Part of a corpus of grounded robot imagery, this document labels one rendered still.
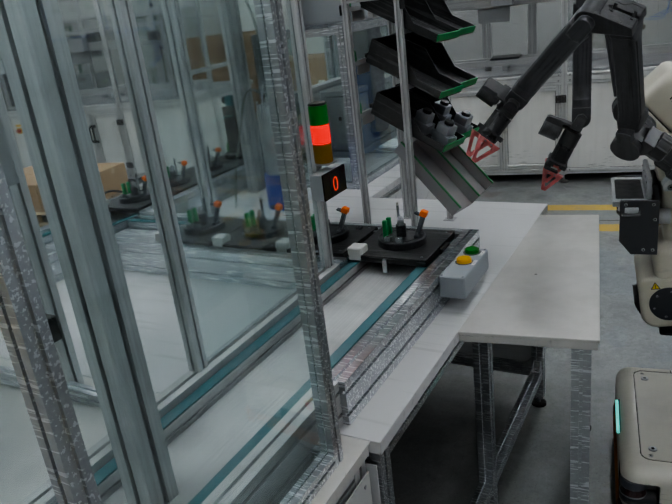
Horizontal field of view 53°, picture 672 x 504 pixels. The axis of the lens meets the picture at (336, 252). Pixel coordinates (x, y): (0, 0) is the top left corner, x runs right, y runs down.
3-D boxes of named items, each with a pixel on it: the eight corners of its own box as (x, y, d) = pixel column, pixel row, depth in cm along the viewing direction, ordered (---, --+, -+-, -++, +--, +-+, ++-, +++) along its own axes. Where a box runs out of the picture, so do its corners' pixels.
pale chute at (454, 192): (472, 203, 217) (480, 195, 214) (452, 216, 208) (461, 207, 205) (415, 141, 223) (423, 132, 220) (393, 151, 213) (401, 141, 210)
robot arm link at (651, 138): (659, 151, 166) (668, 136, 168) (624, 128, 167) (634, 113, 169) (639, 166, 175) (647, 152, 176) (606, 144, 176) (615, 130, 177)
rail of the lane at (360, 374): (480, 260, 206) (479, 226, 202) (350, 425, 134) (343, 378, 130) (463, 258, 208) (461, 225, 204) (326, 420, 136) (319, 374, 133)
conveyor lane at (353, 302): (456, 264, 204) (454, 233, 201) (323, 419, 137) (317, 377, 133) (372, 257, 218) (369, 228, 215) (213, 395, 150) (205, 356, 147)
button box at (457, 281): (488, 268, 189) (488, 248, 187) (465, 299, 172) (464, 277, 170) (464, 266, 192) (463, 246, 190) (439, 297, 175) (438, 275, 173)
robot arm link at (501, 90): (519, 107, 182) (534, 85, 184) (485, 82, 182) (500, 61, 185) (502, 126, 193) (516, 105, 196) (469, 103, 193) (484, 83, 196)
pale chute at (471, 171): (485, 190, 229) (493, 182, 226) (467, 201, 220) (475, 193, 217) (431, 131, 235) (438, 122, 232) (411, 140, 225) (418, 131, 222)
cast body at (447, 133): (454, 145, 207) (462, 125, 203) (445, 147, 205) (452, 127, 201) (435, 132, 212) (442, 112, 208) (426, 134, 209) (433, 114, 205)
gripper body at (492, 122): (481, 131, 189) (498, 109, 187) (475, 127, 199) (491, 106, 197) (500, 144, 190) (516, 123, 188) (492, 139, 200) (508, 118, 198)
